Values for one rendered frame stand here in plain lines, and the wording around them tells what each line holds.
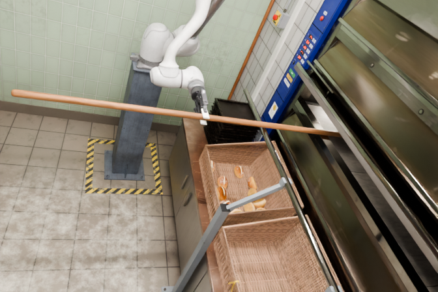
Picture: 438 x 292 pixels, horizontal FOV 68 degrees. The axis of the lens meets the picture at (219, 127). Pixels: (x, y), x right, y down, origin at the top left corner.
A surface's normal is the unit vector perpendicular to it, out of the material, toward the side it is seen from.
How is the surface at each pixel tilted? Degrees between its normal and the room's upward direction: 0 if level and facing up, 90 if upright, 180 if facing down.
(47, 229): 0
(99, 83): 90
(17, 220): 0
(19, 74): 90
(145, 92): 90
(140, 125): 90
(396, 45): 70
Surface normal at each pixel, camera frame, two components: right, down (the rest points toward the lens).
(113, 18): 0.19, 0.65
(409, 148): -0.75, -0.38
